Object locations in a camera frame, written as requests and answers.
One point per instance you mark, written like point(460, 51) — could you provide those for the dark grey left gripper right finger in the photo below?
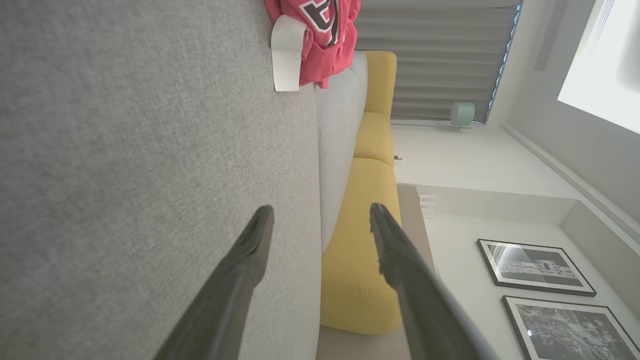
point(420, 300)

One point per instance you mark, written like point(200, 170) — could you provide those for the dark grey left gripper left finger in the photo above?
point(225, 300)

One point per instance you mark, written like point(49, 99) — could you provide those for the red jersey with white trim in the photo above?
point(327, 55)

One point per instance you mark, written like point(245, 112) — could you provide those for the black framed monochrome picture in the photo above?
point(535, 267)
point(570, 330)

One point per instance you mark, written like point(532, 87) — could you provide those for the grey fabric sofa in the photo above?
point(125, 150)

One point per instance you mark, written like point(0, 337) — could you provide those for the mint green lamp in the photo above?
point(462, 113)

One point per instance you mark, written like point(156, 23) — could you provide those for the grey pleated curtain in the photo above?
point(430, 60)

